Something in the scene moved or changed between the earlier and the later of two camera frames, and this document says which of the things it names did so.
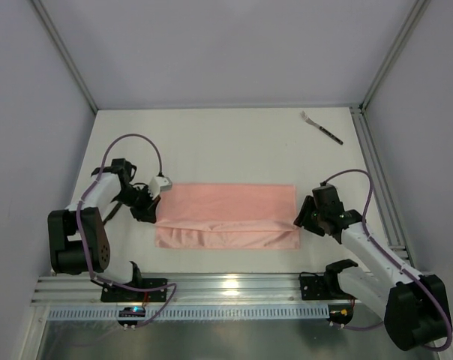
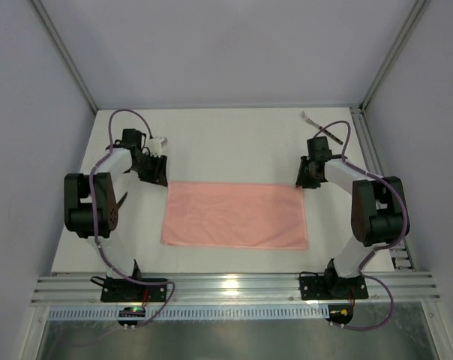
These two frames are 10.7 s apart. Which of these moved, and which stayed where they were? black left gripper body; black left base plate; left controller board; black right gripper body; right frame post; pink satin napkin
Moved: black left gripper body; black right gripper body
Stayed: right frame post; left controller board; pink satin napkin; black left base plate
